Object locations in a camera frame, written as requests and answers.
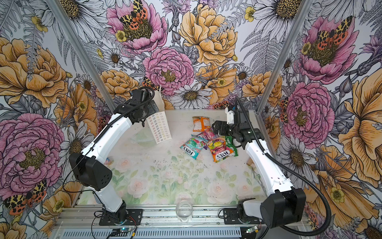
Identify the white printed paper bag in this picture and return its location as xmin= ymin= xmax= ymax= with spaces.
xmin=146 ymin=90 xmax=172 ymax=144

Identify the yellow red Fox's packet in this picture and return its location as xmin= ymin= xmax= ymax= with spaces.
xmin=207 ymin=136 xmax=234 ymax=163

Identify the teal Fox's candy packet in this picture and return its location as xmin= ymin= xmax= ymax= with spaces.
xmin=180 ymin=135 xmax=208 ymax=159

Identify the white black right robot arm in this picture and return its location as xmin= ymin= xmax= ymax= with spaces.
xmin=212 ymin=120 xmax=306 ymax=228

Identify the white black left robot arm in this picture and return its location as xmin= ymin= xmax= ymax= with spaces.
xmin=69 ymin=87 xmax=159 ymax=225

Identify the green Fox's candy packet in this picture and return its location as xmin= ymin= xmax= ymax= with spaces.
xmin=224 ymin=136 xmax=238 ymax=157

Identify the purple Fox's berries packet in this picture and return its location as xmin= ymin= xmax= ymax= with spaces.
xmin=197 ymin=128 xmax=218 ymax=141

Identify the orange snack packet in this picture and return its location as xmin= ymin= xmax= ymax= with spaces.
xmin=193 ymin=116 xmax=211 ymax=132

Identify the clear glass cup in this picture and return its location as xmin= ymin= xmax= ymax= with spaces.
xmin=176 ymin=200 xmax=193 ymax=222

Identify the black corrugated right cable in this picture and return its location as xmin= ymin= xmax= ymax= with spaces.
xmin=235 ymin=97 xmax=332 ymax=237

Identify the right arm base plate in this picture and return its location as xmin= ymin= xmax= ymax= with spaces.
xmin=218 ymin=208 xmax=262 ymax=225

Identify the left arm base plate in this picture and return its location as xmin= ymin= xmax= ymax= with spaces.
xmin=99 ymin=209 xmax=143 ymax=226

